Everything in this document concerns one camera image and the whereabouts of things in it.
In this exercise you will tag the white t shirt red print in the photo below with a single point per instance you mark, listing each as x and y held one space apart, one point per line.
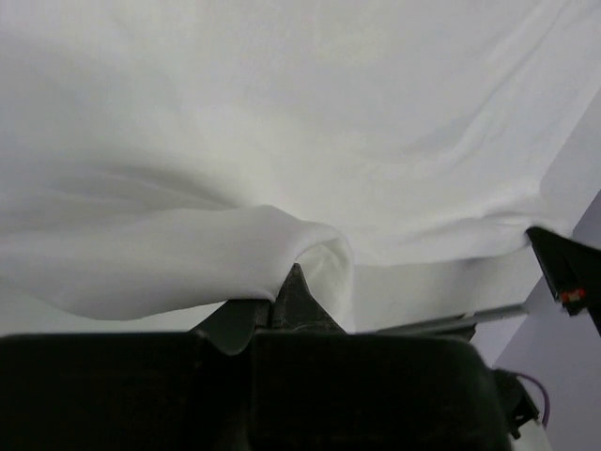
160 155

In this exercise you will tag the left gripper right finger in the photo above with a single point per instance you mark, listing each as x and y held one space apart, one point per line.
316 388

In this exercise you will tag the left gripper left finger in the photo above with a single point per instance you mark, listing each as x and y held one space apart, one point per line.
132 391

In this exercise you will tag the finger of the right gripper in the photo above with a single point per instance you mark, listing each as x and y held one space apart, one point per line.
571 271

